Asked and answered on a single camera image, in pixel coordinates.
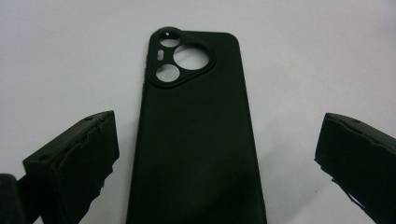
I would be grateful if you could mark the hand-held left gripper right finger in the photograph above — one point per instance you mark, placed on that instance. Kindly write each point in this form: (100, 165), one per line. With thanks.
(364, 161)

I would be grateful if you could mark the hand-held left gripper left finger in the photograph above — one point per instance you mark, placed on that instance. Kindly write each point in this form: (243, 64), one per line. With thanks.
(71, 168)

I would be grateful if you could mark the black phone case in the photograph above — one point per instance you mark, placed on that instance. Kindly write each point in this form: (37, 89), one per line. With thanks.
(196, 140)

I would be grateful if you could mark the white table mat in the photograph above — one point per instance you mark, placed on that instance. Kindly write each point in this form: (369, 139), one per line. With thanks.
(62, 62)

